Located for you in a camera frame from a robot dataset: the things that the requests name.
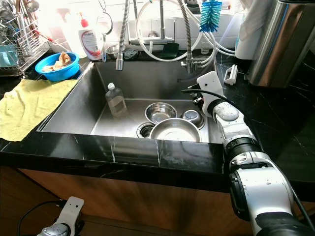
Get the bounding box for white red-capped soap bottle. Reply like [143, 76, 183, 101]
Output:
[77, 12, 104, 60]

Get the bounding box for wooden cabinet front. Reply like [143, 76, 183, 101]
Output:
[0, 167, 239, 236]

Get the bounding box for hanging round wire strainer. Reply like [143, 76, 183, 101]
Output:
[96, 0, 114, 35]

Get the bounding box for long white flexible hose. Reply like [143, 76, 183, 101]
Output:
[194, 9, 237, 57]

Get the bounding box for white scrub brush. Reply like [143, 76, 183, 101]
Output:
[224, 64, 238, 86]

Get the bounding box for steel wire dish rack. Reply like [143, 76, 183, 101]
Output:
[0, 10, 47, 77]

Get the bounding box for tall stainless steel container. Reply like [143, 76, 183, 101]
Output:
[246, 0, 315, 88]

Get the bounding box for steel sink drain strainer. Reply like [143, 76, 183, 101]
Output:
[136, 122, 156, 139]

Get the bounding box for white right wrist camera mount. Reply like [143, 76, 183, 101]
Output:
[197, 71, 224, 106]

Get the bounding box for small straight steel tap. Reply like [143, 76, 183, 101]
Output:
[134, 0, 174, 50]

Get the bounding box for brown food scraps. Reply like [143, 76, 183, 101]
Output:
[42, 52, 74, 72]

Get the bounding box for blue bottle brush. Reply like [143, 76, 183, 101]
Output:
[199, 0, 223, 33]

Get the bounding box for stainless steel sink basin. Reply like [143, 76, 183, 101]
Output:
[38, 60, 224, 144]

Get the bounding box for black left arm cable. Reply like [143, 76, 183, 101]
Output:
[17, 199, 67, 236]

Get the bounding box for steel ladle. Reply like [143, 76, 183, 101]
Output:
[26, 0, 40, 13]

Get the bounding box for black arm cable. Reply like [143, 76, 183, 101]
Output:
[17, 199, 67, 236]
[181, 88, 227, 106]

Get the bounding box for wide rimmed steel bowl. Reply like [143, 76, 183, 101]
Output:
[145, 102, 178, 123]

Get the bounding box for spring neck steel faucet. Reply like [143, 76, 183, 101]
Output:
[115, 0, 208, 74]

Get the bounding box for looped white flexible hose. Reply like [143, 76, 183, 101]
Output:
[134, 0, 212, 63]

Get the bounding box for small steel bowl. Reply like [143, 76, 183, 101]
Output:
[106, 44, 124, 59]

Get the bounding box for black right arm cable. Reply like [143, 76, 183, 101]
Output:
[181, 88, 227, 106]

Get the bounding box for dark green sponge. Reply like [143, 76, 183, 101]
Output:
[160, 42, 180, 59]

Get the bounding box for clear plastic bottle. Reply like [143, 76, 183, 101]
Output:
[106, 82, 128, 118]

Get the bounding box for blue plastic bowl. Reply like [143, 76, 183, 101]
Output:
[35, 52, 80, 82]

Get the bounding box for yellow cleaning cloth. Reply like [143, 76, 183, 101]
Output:
[0, 79, 79, 142]

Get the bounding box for teal plastic container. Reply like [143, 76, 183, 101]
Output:
[0, 44, 19, 68]

